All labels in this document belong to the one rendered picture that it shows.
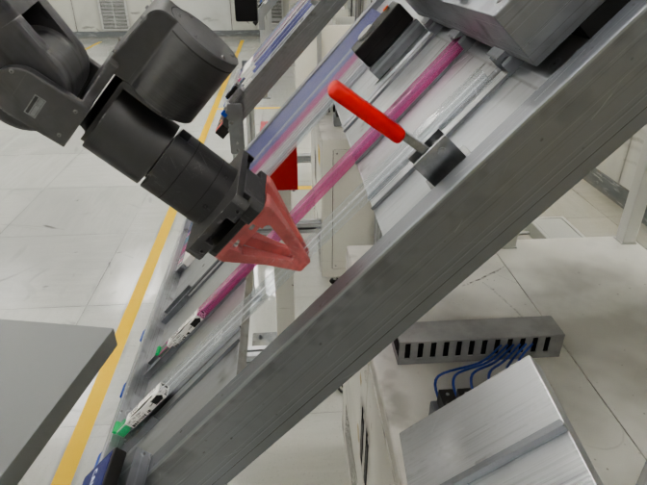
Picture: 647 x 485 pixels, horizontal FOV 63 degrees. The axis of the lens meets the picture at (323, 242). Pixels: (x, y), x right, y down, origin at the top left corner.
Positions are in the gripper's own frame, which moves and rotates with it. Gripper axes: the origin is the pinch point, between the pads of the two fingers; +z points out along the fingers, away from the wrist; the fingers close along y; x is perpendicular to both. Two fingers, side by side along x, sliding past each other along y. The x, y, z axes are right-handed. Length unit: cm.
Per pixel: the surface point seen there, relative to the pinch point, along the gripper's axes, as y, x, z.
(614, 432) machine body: 5, -4, 53
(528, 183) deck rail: -9.9, -18.2, 3.6
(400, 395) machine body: 13.6, 14.4, 32.7
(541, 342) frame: 20, -4, 48
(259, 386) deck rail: -10.4, 6.4, 1.0
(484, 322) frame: 23.8, 0.9, 41.3
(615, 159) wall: 216, -60, 184
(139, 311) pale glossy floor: 123, 111, 23
